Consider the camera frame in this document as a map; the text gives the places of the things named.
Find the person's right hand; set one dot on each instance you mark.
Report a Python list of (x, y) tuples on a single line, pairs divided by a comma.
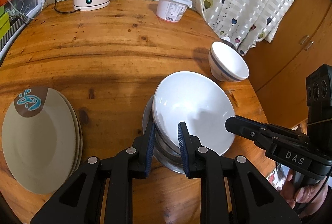
[(317, 197)]

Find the large white bowl blue stripe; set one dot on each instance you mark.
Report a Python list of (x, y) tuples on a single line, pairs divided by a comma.
[(199, 102)]

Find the wooden cabinet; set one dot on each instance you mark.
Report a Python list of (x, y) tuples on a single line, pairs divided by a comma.
[(278, 69)]

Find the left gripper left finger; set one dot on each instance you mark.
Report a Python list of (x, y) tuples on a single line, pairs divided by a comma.
[(101, 190)]

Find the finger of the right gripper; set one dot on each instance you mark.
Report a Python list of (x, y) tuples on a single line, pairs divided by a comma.
[(269, 142), (278, 130)]

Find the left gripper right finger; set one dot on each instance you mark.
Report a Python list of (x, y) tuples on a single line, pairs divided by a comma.
[(232, 190)]

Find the lime green box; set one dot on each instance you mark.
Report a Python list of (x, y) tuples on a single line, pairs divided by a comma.
[(4, 22)]

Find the stainless steel bowl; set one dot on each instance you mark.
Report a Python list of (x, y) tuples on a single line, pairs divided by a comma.
[(162, 152)]

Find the chevron patterned tray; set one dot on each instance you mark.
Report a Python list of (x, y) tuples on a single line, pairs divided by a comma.
[(11, 35)]

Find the small white bowl blue stripe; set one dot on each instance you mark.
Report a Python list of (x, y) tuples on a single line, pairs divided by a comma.
[(226, 64)]

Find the white plastic tub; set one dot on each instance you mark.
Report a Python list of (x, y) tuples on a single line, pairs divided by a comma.
[(172, 10)]

